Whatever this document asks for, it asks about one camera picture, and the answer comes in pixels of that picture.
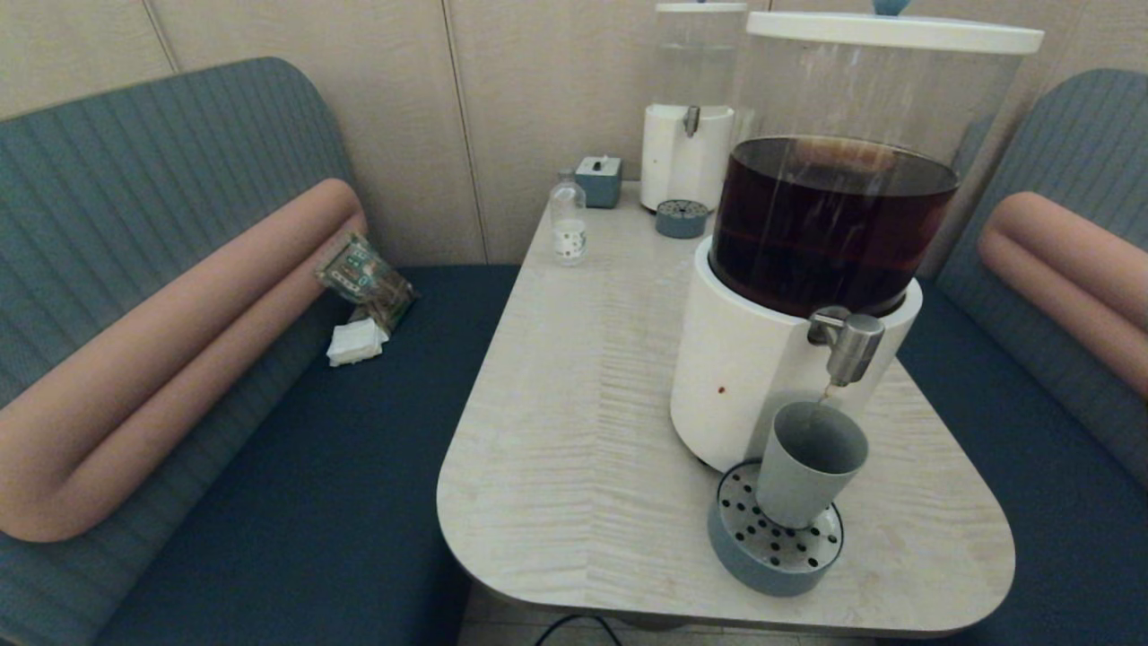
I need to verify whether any steel tap of tea dispenser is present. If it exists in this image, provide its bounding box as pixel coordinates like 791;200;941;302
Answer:
807;308;886;388

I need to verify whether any grey-blue plastic cup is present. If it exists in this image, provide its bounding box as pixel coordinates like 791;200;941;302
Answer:
755;400;870;529

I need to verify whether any small clear glass bottle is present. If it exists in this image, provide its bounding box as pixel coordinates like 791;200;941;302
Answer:
550;170;588;266

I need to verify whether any small blue box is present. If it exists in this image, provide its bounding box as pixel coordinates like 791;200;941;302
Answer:
575;156;623;210

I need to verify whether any small blue drip tray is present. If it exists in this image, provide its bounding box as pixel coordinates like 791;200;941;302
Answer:
655;200;709;240

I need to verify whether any large tea drink dispenser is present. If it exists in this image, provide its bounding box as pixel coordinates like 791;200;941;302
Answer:
669;36;1025;478

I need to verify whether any small clear water dispenser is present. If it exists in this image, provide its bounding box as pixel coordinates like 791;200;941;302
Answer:
640;11;745;214

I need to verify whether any green snack packet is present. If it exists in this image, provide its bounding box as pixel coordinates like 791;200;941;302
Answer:
316;234;417;333

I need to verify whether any white folded napkin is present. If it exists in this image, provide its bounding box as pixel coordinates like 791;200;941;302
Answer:
326;316;390;368

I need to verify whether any large blue perforated drip tray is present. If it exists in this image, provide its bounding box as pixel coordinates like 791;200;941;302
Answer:
707;458;845;597

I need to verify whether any blue upholstered bench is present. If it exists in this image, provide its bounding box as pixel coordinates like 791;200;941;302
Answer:
897;70;1148;646
0;57;521;646

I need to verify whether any white lid of tea dispenser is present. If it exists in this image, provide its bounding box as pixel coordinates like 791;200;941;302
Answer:
746;11;1045;57

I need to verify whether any black cable on floor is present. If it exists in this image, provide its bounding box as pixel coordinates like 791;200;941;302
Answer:
536;614;622;646

